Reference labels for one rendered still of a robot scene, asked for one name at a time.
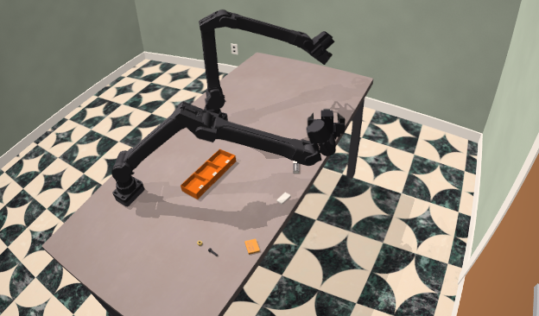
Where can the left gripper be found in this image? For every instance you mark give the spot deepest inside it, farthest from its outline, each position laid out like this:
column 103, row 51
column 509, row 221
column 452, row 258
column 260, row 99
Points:
column 324, row 58

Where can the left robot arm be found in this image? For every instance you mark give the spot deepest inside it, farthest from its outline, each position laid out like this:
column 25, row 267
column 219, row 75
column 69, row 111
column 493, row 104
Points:
column 220, row 19

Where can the orange rack of bins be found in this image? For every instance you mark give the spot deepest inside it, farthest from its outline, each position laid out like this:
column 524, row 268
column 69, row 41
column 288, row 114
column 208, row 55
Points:
column 209, row 172

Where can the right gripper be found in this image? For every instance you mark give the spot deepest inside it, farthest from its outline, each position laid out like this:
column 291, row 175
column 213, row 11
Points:
column 341, row 120

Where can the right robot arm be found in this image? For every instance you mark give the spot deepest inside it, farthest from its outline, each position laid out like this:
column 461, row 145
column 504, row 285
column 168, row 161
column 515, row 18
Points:
column 199, row 122

